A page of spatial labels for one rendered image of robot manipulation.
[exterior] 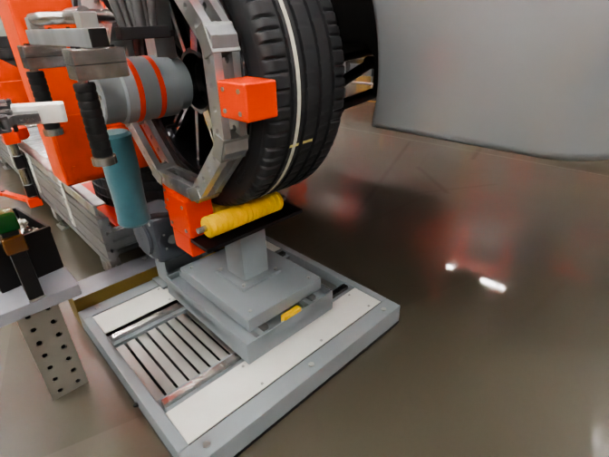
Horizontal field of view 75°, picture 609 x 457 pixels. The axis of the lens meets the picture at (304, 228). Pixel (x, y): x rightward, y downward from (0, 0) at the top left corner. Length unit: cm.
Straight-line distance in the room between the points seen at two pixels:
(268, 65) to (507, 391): 111
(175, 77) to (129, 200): 36
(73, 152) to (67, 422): 81
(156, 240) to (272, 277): 42
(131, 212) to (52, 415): 63
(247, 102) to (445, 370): 101
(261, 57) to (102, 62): 28
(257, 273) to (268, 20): 79
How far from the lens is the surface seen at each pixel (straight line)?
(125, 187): 116
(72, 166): 150
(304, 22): 92
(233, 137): 86
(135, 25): 83
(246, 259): 129
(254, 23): 85
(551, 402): 142
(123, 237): 176
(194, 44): 109
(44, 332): 135
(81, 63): 81
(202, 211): 112
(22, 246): 101
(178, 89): 102
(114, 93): 97
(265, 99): 78
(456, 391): 135
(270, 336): 124
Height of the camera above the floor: 98
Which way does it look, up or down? 28 degrees down
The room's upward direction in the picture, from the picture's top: 2 degrees counter-clockwise
